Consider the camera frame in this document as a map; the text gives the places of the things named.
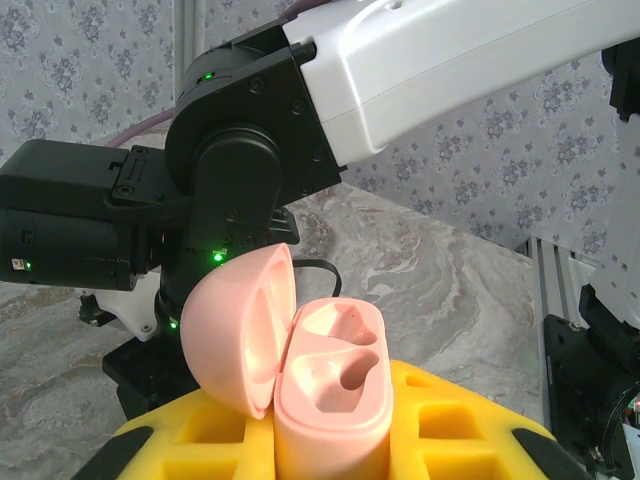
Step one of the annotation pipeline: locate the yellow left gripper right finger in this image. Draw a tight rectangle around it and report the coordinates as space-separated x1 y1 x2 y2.
385 358 597 480

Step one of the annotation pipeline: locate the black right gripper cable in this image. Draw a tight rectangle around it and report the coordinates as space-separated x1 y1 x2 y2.
288 258 344 302

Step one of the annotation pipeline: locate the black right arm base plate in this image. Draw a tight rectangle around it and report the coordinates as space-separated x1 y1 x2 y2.
543 313 601 454

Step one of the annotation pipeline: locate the pink earbud charging case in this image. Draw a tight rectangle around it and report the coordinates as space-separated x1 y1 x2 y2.
179 243 394 480

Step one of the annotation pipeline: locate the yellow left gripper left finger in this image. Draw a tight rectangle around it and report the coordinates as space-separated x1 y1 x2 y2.
72 387 279 480

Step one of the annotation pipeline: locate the aluminium frame post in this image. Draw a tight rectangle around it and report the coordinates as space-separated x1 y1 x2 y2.
172 0 207 109

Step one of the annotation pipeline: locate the aluminium mounting rail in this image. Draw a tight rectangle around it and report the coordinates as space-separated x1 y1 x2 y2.
519 233 601 324

